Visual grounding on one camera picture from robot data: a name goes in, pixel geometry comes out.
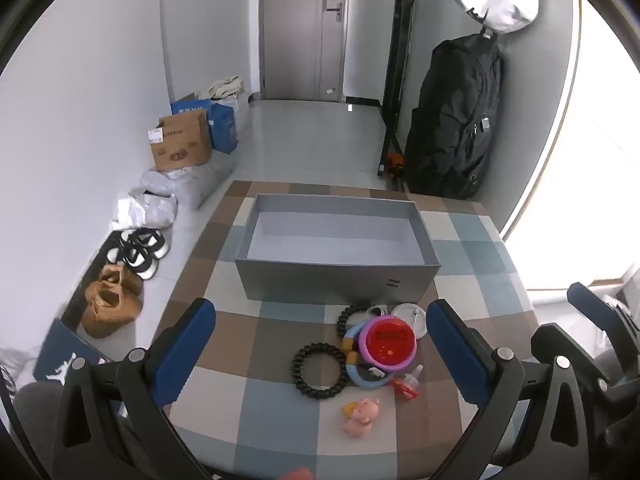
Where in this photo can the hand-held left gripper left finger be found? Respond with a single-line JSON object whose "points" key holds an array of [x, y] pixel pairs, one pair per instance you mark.
{"points": [[182, 347]]}

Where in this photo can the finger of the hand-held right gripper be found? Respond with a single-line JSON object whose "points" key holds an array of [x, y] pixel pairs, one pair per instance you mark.
{"points": [[560, 340], [595, 307]]}

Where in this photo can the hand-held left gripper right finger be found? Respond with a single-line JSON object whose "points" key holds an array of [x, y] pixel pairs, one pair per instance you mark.
{"points": [[457, 347]]}

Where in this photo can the white round badge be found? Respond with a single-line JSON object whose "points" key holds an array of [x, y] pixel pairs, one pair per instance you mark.
{"points": [[407, 312]]}

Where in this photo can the red round badge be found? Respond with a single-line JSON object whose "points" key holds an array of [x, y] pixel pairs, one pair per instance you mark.
{"points": [[390, 342]]}

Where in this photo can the pink pig toy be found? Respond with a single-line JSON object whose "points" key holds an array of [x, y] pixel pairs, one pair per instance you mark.
{"points": [[360, 417]]}

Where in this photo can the grey cardboard storage box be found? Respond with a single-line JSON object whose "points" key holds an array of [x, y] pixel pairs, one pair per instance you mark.
{"points": [[325, 280]]}

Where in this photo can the checkered tablecloth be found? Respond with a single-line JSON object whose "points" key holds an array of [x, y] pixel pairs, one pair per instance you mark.
{"points": [[250, 335]]}

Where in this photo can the brown boot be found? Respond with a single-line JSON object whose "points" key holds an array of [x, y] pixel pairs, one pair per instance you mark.
{"points": [[122, 280], [110, 310]]}

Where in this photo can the black white sandal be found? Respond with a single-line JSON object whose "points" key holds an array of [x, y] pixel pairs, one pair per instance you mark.
{"points": [[117, 255], [135, 236], [157, 246], [142, 266]]}

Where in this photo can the black shoe mat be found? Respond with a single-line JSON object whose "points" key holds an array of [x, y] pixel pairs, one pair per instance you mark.
{"points": [[80, 300]]}

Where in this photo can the crumpled white plastic bag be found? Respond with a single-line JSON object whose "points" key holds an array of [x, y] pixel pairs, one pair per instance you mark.
{"points": [[150, 212]]}

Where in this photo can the bright window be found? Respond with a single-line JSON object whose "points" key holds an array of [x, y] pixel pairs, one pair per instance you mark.
{"points": [[590, 160]]}

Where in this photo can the large white plastic bag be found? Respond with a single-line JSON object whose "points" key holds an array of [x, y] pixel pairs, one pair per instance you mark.
{"points": [[200, 185]]}

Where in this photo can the small orange item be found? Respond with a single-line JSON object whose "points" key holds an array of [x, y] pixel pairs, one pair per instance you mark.
{"points": [[394, 160]]}

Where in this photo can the brown cardboard box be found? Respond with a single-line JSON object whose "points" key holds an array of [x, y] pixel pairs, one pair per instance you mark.
{"points": [[180, 145]]}

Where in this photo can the blue carton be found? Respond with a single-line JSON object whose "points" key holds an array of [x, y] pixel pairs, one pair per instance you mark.
{"points": [[222, 130]]}

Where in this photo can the black backpack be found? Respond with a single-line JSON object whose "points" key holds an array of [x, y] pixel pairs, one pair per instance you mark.
{"points": [[450, 125]]}

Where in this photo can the clear plastic bag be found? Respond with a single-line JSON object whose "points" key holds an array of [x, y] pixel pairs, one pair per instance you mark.
{"points": [[244, 115]]}

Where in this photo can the beige tote bag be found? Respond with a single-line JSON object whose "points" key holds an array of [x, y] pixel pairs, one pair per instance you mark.
{"points": [[225, 87]]}

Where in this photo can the black metal rack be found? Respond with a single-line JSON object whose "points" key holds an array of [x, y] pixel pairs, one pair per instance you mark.
{"points": [[400, 60]]}

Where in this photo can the grey door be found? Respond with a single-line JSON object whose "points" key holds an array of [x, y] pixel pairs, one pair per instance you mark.
{"points": [[300, 35]]}

